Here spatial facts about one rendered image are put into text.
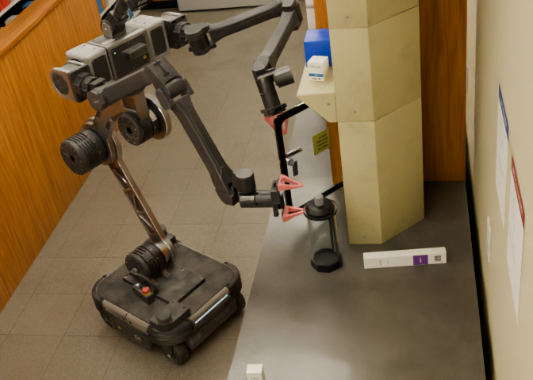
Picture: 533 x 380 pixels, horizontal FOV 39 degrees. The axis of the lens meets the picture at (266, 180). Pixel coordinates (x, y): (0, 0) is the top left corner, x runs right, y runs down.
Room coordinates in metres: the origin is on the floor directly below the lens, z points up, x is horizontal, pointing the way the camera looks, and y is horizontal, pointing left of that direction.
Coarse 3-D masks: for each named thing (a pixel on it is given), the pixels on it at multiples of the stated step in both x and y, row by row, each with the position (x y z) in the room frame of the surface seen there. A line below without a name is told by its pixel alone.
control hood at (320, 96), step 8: (304, 72) 2.16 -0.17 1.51; (304, 80) 2.10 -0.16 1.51; (312, 80) 2.09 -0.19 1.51; (328, 80) 2.07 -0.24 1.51; (304, 88) 2.05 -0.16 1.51; (312, 88) 2.04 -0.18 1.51; (320, 88) 2.03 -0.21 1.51; (328, 88) 2.02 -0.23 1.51; (304, 96) 2.00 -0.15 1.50; (312, 96) 2.00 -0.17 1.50; (320, 96) 1.99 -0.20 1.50; (328, 96) 1.99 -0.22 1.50; (312, 104) 2.00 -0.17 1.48; (320, 104) 1.99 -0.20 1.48; (328, 104) 1.99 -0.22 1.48; (320, 112) 1.99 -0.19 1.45; (328, 112) 1.99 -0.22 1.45; (336, 112) 1.99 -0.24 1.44; (328, 120) 1.99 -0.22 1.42; (336, 120) 1.99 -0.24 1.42
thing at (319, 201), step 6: (318, 198) 1.89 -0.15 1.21; (324, 198) 1.93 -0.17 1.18; (312, 204) 1.91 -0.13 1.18; (318, 204) 1.89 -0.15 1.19; (324, 204) 1.90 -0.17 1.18; (330, 204) 1.89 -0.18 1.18; (306, 210) 1.89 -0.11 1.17; (312, 210) 1.88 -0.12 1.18; (318, 210) 1.87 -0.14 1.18; (324, 210) 1.87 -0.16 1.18; (330, 210) 1.87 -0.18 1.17
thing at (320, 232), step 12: (336, 204) 1.91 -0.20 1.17; (312, 216) 1.86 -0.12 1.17; (324, 216) 1.85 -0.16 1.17; (312, 228) 1.87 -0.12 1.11; (324, 228) 1.86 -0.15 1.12; (336, 228) 1.89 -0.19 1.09; (312, 240) 1.88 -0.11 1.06; (324, 240) 1.86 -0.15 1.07; (336, 240) 1.88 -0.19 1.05; (312, 252) 1.89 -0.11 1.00; (324, 252) 1.86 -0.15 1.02; (336, 252) 1.87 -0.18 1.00; (324, 264) 1.86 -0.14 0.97
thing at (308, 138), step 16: (304, 112) 2.18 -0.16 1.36; (288, 128) 2.14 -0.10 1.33; (304, 128) 2.18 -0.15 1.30; (320, 128) 2.22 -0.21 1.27; (336, 128) 2.26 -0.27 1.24; (288, 144) 2.14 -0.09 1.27; (304, 144) 2.17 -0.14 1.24; (320, 144) 2.21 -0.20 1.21; (336, 144) 2.25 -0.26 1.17; (288, 160) 2.13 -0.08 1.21; (304, 160) 2.17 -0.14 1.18; (320, 160) 2.21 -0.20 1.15; (336, 160) 2.25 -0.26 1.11; (304, 176) 2.16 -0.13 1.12; (320, 176) 2.20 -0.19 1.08; (336, 176) 2.24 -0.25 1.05; (304, 192) 2.16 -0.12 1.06; (320, 192) 2.20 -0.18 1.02
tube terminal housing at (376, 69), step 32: (352, 32) 1.97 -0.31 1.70; (384, 32) 1.99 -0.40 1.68; (416, 32) 2.05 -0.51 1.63; (352, 64) 1.97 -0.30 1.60; (384, 64) 1.98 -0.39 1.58; (416, 64) 2.05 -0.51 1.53; (352, 96) 1.97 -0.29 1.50; (384, 96) 1.98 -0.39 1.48; (416, 96) 2.05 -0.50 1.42; (352, 128) 1.97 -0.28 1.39; (384, 128) 1.97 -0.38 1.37; (416, 128) 2.04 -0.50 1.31; (352, 160) 1.97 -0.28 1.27; (384, 160) 1.97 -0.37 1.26; (416, 160) 2.04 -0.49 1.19; (352, 192) 1.98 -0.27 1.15; (384, 192) 1.97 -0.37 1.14; (416, 192) 2.04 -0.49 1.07; (352, 224) 1.98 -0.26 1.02; (384, 224) 1.96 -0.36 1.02
